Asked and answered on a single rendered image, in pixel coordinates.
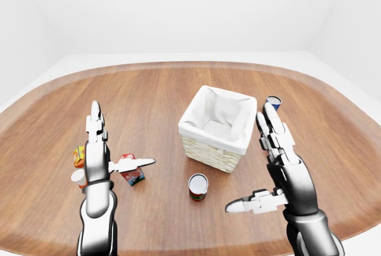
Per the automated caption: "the white orange cup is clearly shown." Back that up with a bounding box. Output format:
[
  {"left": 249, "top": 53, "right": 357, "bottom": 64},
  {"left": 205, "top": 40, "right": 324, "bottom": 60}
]
[{"left": 70, "top": 168, "right": 89, "bottom": 190}]

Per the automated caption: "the blue tin can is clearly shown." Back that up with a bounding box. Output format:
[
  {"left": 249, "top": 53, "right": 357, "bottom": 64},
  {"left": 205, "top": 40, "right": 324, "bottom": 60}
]
[{"left": 262, "top": 95, "right": 282, "bottom": 113}]

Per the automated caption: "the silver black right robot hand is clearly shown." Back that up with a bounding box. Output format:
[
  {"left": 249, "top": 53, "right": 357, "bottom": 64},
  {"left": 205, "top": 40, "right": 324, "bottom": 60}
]
[{"left": 224, "top": 101, "right": 320, "bottom": 217}]

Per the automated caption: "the orange juice carton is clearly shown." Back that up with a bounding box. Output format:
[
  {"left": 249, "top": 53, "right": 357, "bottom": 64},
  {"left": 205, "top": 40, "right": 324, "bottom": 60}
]
[{"left": 73, "top": 145, "right": 87, "bottom": 169}]

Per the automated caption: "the red green tin can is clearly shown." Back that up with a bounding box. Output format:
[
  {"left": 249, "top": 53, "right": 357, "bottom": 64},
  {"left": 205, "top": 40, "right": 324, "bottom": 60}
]
[{"left": 188, "top": 173, "right": 209, "bottom": 203}]

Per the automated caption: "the red white milk carton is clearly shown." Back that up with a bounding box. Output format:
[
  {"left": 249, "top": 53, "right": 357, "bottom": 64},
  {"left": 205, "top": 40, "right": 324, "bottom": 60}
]
[{"left": 118, "top": 153, "right": 146, "bottom": 187}]

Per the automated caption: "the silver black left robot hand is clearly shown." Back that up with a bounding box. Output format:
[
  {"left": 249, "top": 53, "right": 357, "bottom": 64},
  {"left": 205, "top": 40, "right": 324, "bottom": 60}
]
[{"left": 84, "top": 100, "right": 157, "bottom": 186}]

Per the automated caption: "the wicker basket with white liner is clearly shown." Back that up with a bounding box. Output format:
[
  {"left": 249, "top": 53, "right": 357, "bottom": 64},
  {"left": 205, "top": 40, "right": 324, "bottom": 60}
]
[{"left": 177, "top": 85, "right": 258, "bottom": 174}]

